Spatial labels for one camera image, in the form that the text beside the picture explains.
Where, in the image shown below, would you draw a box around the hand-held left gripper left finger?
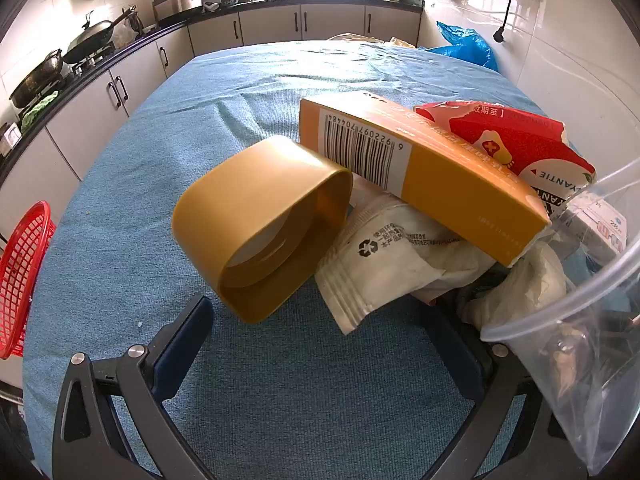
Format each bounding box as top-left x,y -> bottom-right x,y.
52,295 -> 216,480

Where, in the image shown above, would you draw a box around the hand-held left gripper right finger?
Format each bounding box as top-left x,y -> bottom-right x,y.
425,300 -> 588,480

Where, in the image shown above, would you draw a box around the clear plastic bag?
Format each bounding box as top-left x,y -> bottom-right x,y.
480,157 -> 640,478

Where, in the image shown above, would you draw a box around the white foil pouch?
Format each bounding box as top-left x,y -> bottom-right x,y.
315,180 -> 501,335

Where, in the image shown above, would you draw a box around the golden yellow plastic lid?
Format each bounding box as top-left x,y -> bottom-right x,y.
171,135 -> 354,325

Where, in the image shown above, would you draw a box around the red plastic basket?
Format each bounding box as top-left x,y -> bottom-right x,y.
0,201 -> 57,360

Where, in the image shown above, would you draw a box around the orange cardboard box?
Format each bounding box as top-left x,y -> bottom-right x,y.
299,91 -> 552,267

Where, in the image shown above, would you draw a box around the white printed paper packet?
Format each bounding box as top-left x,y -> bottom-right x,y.
570,195 -> 628,261

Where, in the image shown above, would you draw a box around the red torn packet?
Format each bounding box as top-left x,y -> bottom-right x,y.
414,100 -> 598,211

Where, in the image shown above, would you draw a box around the blue tablecloth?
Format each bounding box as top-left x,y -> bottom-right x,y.
22,40 -> 640,480

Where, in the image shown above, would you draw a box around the small white box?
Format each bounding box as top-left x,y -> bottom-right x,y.
0,122 -> 23,156

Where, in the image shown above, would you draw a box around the green cloth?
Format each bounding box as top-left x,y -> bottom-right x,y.
20,91 -> 60,133

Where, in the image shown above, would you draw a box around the cream lower kitchen cabinets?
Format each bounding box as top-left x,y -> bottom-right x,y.
0,2 -> 423,261

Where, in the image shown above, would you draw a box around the gas stove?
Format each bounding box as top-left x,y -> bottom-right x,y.
70,45 -> 118,76

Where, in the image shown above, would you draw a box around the dark frying pan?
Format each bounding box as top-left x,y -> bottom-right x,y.
9,49 -> 65,109

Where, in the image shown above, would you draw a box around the black kitchen countertop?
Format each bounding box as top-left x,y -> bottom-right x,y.
0,0 -> 426,186

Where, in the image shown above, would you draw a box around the black wok with lid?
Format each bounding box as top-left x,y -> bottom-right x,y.
62,6 -> 137,65

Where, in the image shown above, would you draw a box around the blue plastic bag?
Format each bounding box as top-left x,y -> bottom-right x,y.
425,21 -> 499,72

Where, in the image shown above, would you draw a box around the steel rice cooker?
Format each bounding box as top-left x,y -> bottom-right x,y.
152,0 -> 203,23

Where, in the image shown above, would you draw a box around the yellow plastic bag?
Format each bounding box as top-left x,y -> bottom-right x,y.
327,32 -> 418,50

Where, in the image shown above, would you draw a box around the black power cable with plug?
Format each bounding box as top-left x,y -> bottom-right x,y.
492,0 -> 518,43

